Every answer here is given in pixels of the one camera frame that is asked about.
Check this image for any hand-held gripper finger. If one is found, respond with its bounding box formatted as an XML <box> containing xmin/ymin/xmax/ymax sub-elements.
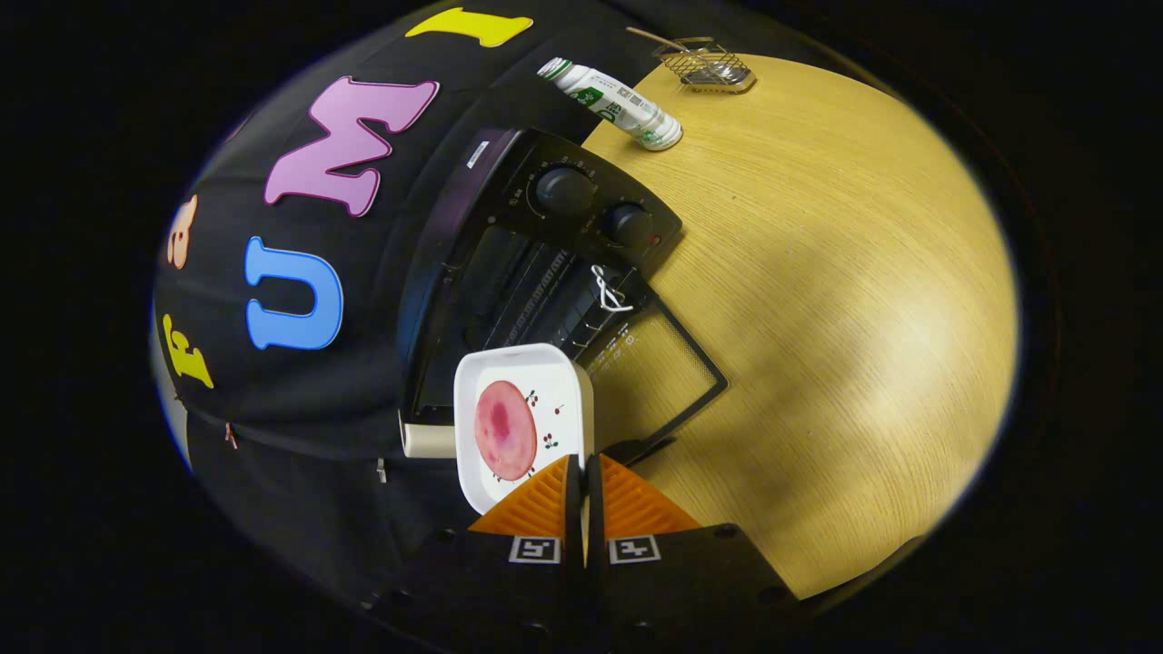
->
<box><xmin>586</xmin><ymin>452</ymin><xmax>800</xmax><ymax>654</ymax></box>
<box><xmin>363</xmin><ymin>454</ymin><xmax>587</xmax><ymax>654</ymax></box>

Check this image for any pink round ham slice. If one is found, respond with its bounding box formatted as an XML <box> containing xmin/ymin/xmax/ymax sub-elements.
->
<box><xmin>473</xmin><ymin>380</ymin><xmax>538</xmax><ymax>482</ymax></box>

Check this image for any white square plate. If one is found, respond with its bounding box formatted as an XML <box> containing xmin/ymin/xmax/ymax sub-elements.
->
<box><xmin>453</xmin><ymin>342</ymin><xmax>596</xmax><ymax>517</ymax></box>

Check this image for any black toaster oven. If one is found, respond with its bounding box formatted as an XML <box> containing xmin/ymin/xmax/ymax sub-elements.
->
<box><xmin>397</xmin><ymin>127</ymin><xmax>730</xmax><ymax>469</ymax></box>

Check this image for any white bread toaster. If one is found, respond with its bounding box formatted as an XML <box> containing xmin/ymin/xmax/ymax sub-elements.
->
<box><xmin>398</xmin><ymin>411</ymin><xmax>457</xmax><ymax>460</ymax></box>

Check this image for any white bottle green label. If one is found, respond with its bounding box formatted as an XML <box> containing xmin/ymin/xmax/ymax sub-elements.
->
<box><xmin>537</xmin><ymin>57</ymin><xmax>684</xmax><ymax>153</ymax></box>

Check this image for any thin wooden stick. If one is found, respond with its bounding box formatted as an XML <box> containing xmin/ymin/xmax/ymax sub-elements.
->
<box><xmin>625</xmin><ymin>25</ymin><xmax>691</xmax><ymax>55</ymax></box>

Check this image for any white string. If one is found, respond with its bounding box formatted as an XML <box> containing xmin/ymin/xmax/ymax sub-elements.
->
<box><xmin>591</xmin><ymin>264</ymin><xmax>634</xmax><ymax>313</ymax></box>

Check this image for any metal wire mesh holder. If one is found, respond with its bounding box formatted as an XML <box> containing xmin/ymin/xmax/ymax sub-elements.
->
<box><xmin>652</xmin><ymin>38</ymin><xmax>757</xmax><ymax>95</ymax></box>

